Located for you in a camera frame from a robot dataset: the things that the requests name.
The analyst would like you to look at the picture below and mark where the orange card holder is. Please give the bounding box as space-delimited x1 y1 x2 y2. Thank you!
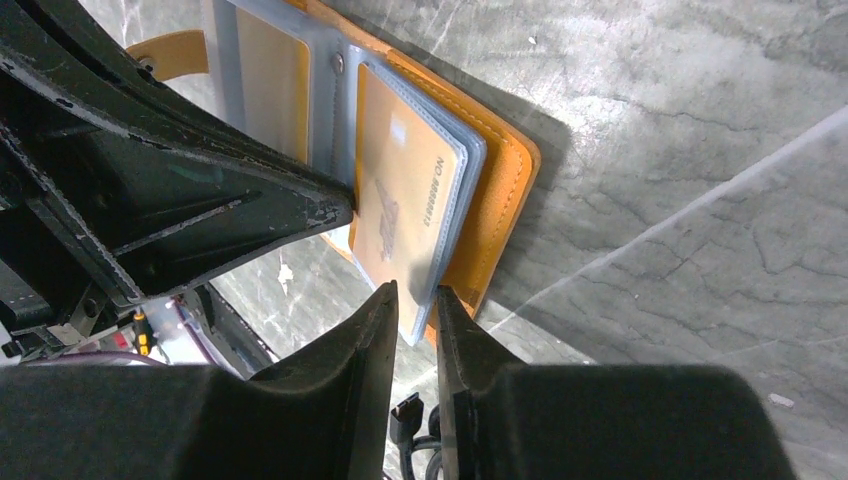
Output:
129 1 541 344

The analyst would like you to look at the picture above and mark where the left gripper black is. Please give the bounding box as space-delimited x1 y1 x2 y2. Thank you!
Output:
1 1 352 362

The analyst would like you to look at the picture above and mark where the gold card with black stripe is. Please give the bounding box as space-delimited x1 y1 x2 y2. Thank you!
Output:
350 62 467 345

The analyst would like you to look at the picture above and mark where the coiled black cable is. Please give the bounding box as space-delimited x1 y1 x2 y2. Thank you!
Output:
387 392 444 480

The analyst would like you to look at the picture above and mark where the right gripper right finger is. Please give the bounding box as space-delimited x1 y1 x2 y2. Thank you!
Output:
436 286 795 479

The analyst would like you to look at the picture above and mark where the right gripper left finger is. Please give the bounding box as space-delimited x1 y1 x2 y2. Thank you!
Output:
1 282 398 479

